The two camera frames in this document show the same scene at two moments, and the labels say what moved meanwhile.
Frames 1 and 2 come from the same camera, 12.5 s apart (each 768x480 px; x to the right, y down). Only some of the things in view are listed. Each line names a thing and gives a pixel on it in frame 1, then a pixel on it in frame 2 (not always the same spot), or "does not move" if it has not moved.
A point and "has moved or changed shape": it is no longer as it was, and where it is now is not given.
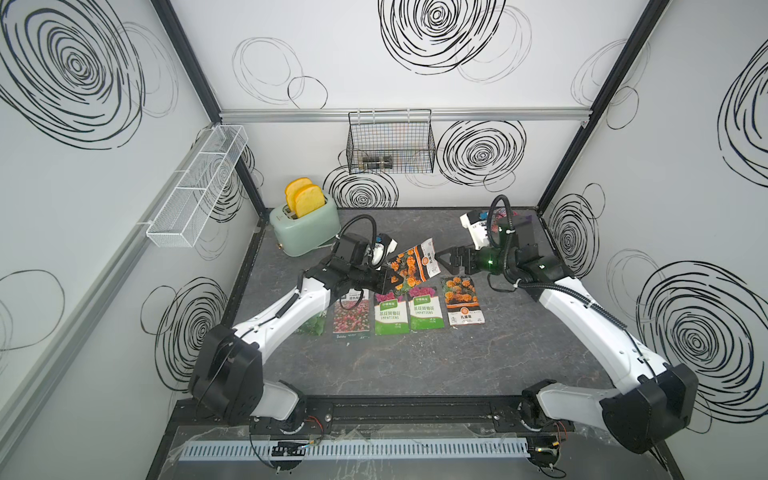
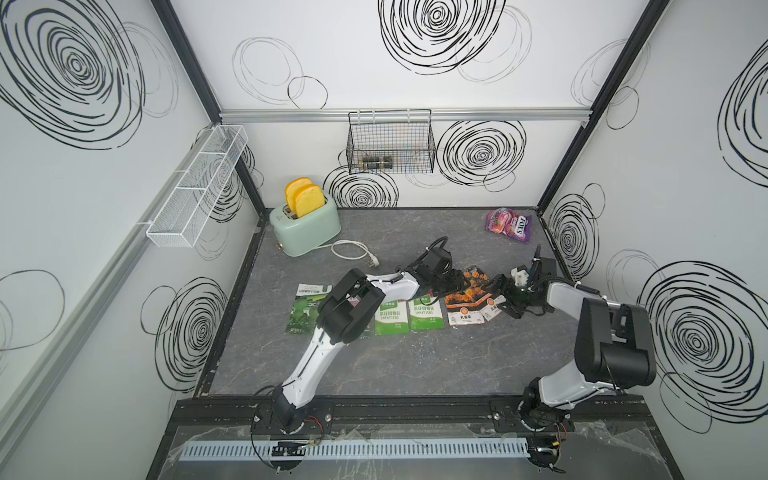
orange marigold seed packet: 415,265 has moved or changed shape
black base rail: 387,414 does not move
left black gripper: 383,276 to 455,283
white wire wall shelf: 182,218 does not move
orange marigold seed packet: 462,301 does not move
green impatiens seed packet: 425,308 does not move
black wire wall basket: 398,141 does not move
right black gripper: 458,256 to 500,280
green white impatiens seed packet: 391,314 does not move
